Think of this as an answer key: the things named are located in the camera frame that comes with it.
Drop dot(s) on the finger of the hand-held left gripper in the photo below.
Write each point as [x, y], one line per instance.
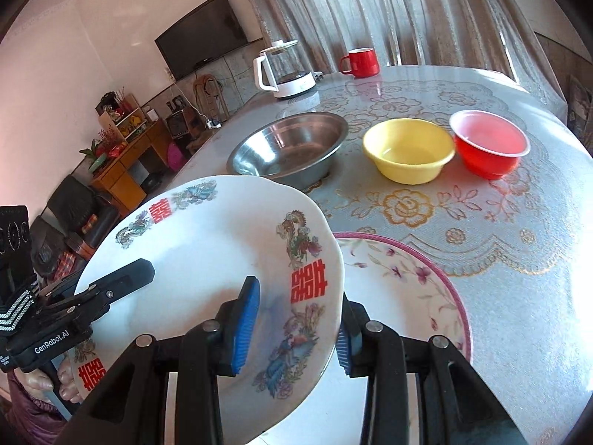
[125, 280]

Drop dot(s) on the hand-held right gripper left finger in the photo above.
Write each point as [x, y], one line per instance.
[245, 324]

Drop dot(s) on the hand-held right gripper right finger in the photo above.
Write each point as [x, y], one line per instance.
[343, 347]

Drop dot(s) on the white plate with red print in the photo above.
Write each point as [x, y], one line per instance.
[194, 250]

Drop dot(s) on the pink-rimmed floral plate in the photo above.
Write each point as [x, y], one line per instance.
[394, 287]

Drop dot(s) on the stainless steel bowl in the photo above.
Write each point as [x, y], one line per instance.
[287, 143]

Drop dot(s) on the yellow plastic bowl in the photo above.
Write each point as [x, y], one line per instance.
[407, 148]

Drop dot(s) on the red plastic bowl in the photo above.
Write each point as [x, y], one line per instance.
[486, 139]

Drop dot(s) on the person's left forearm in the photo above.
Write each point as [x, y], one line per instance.
[28, 412]

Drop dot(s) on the person's left hand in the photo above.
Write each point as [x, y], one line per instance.
[67, 382]

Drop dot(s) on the plaid cushion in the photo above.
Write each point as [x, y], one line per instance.
[64, 264]
[90, 223]

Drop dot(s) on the wooden cabinet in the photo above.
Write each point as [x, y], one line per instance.
[125, 157]

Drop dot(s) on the pink bag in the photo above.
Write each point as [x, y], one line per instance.
[176, 155]

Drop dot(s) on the red flower plant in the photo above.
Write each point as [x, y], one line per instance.
[95, 146]

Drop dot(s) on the floral lace tablecloth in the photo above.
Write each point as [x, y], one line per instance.
[417, 204]

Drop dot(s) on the small black appliance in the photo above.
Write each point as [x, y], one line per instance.
[178, 123]

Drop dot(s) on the wooden shrine shelf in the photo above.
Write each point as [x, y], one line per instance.
[123, 111]

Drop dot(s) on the white power strip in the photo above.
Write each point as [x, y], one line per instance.
[214, 124]

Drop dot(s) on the wooden folding chair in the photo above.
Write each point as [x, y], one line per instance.
[208, 92]

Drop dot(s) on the white glass electric kettle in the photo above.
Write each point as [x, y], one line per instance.
[292, 85]

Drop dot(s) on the red mug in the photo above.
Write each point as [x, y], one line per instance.
[363, 62]

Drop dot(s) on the grey patterned curtain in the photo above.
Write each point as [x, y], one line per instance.
[394, 9]

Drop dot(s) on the black wall television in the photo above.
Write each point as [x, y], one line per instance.
[199, 37]

